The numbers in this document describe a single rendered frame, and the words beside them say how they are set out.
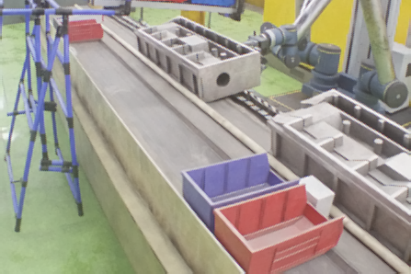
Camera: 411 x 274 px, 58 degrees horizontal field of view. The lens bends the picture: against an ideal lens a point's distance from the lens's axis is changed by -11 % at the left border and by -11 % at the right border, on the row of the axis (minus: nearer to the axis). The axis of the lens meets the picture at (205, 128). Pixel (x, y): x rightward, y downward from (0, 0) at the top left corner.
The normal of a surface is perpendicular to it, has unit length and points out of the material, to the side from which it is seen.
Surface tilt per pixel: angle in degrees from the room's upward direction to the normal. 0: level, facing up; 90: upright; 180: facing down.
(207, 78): 90
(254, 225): 88
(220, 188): 88
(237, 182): 88
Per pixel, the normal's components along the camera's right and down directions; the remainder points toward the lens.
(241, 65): 0.47, 0.42
